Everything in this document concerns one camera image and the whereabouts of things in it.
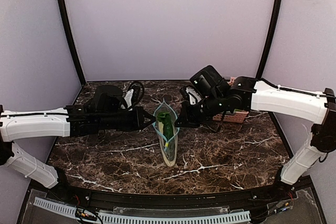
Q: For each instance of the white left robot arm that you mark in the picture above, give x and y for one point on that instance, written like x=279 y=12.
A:
x=109 y=109

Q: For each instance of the pink plastic basket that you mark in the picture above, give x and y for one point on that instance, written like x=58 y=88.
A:
x=238 y=116

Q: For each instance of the green cucumber toy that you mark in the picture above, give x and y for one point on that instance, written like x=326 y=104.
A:
x=168 y=130

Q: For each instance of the black front frame rail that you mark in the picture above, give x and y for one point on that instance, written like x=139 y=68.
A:
x=254 y=199

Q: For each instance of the grey slotted cable duct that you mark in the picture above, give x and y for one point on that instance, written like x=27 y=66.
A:
x=136 y=215

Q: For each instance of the black left frame post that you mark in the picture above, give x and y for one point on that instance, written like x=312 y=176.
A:
x=70 y=41

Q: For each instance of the black frame post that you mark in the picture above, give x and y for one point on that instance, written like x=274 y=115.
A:
x=269 y=38
x=70 y=41

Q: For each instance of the black right frame post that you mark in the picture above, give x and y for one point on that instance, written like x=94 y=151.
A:
x=269 y=38

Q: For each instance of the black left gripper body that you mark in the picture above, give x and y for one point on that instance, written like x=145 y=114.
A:
x=139 y=117

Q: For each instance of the green leafy lettuce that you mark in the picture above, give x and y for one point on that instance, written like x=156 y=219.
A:
x=164 y=117

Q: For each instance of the clear zip top bag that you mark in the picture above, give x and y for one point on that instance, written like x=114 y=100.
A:
x=158 y=126

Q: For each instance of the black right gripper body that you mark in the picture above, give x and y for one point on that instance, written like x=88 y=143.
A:
x=189 y=112

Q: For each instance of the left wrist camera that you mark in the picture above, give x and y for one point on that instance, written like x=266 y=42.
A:
x=134 y=94

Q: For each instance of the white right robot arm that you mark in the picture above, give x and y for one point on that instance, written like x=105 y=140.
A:
x=210 y=94

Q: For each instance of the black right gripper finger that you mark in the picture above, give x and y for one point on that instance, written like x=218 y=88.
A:
x=181 y=119
x=182 y=123

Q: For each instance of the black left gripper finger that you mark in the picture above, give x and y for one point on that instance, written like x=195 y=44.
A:
x=148 y=115
x=148 y=121

